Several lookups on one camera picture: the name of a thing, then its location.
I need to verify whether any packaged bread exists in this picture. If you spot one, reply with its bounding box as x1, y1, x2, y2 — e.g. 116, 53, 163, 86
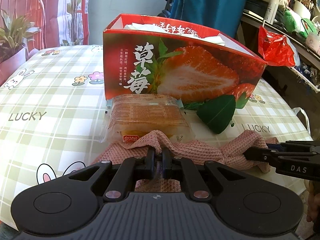
101, 94, 195, 144

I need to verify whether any pink knitted cloth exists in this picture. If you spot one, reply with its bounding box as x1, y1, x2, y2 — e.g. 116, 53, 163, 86
92, 129, 279, 193

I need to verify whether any person's right hand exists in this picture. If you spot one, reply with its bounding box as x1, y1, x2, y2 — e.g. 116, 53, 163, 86
305, 180, 319, 222

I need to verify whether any checkered bunny tablecloth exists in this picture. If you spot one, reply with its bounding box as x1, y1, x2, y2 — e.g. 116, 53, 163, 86
1, 45, 311, 227

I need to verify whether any black shelf table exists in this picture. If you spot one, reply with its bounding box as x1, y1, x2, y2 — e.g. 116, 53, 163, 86
236, 10, 320, 111

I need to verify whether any red plastic bag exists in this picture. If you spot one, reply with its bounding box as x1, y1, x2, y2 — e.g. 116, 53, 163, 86
258, 26, 295, 67

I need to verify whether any red strawberry cardboard box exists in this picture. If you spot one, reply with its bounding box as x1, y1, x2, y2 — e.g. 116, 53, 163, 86
103, 14, 266, 134

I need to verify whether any clear jar with lid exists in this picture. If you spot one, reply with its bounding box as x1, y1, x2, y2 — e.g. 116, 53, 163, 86
305, 32, 320, 55

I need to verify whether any white brush holder cup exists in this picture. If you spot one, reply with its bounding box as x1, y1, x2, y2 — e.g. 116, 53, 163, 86
293, 0, 311, 19

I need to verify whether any white spray bottle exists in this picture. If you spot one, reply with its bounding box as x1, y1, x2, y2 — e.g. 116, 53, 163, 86
264, 0, 279, 24

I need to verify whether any teal curtain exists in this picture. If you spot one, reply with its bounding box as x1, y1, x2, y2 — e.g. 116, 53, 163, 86
170, 0, 246, 37

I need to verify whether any pink printed backdrop cloth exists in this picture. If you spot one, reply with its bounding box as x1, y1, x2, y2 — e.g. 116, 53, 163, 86
1, 0, 89, 83

